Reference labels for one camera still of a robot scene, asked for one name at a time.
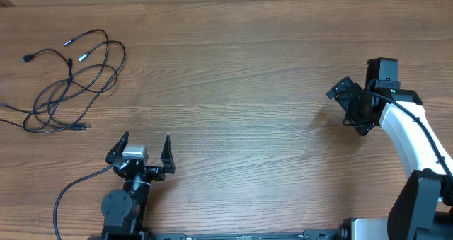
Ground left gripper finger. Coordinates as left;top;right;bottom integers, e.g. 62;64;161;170
161;135;176;173
105;131;129;164

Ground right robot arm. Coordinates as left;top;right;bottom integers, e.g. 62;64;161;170
317;57;452;240

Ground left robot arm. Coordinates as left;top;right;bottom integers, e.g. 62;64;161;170
101;132;176;239

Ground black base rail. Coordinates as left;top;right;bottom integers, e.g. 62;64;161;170
88;229;349;240

